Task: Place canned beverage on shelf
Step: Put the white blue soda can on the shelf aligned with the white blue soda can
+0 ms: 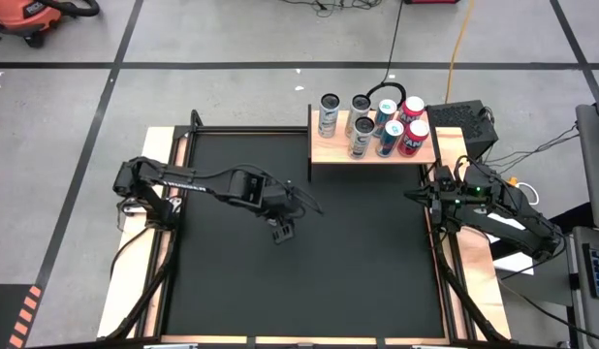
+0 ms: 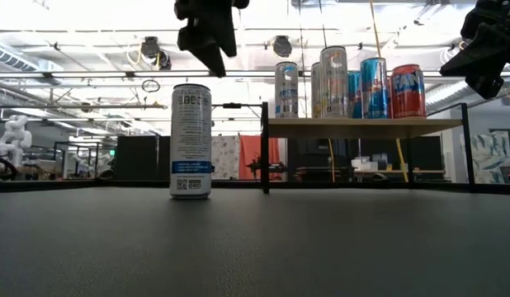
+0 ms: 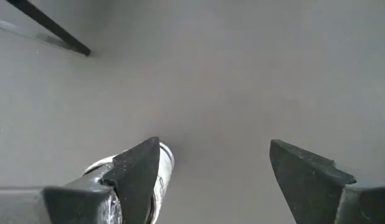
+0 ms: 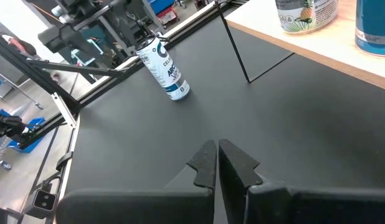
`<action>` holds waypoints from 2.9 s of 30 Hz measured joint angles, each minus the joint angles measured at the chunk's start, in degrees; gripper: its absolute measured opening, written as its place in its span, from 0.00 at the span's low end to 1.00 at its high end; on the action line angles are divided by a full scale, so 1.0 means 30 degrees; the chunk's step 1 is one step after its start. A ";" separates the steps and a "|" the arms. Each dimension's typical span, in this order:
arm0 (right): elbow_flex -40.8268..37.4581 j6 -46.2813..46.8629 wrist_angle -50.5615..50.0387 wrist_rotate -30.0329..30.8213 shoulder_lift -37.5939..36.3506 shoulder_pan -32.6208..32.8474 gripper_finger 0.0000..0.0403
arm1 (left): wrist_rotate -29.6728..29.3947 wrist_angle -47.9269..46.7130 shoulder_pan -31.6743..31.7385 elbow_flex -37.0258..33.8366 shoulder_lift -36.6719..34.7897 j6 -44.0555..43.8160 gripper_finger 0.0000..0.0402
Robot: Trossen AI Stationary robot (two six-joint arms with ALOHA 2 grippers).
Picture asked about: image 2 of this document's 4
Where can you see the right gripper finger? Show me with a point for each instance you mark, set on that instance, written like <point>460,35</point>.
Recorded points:
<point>482,57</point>
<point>488,84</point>

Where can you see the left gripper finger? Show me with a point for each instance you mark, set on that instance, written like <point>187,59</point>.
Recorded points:
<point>226,29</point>
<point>201,41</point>

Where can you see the Celsius Arctic Vibe can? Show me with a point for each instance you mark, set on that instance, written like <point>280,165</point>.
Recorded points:
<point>286,95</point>

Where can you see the white Celsius can blue band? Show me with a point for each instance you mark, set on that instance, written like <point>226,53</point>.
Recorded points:
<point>191,140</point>

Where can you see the silver-lid can blue tab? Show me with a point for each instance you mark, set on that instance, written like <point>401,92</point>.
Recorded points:
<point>374,95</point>

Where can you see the grey slim can black lid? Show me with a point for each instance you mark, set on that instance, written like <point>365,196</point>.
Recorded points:
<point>333,90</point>

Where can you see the leaf-patterned cloth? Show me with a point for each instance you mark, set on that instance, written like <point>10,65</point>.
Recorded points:
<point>490,156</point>

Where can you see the long ceiling light strip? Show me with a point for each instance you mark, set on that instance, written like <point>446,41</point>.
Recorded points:
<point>114,74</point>

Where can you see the white floral cloth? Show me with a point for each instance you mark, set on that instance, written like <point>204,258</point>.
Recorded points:
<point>226,152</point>

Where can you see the orange cloth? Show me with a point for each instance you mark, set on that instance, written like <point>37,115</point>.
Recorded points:
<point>251,150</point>

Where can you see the black partition panel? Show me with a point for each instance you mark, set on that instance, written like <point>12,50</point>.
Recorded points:
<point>135,156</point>

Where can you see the white boxes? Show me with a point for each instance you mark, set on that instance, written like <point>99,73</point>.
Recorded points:
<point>364,165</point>

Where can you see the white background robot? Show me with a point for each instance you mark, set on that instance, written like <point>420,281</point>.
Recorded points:
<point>81,163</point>
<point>15,138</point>

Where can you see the black background rig frame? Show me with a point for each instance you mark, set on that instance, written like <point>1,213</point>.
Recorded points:
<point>232,105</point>

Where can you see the wooden shelf black frame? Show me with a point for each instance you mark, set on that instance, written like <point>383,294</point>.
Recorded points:
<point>362,128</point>

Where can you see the black table frame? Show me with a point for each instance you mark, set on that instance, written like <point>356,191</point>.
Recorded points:
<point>114,184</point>

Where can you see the black background cage frame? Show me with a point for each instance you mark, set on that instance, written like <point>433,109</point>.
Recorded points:
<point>65,158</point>

